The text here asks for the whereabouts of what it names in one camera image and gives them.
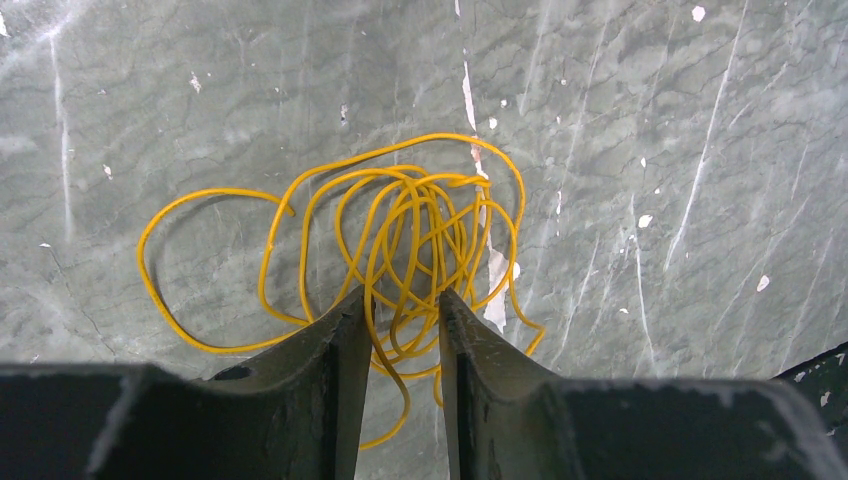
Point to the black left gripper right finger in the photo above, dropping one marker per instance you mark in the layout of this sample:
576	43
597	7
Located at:
508	417

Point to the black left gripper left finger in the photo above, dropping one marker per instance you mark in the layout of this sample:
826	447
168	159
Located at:
293	411

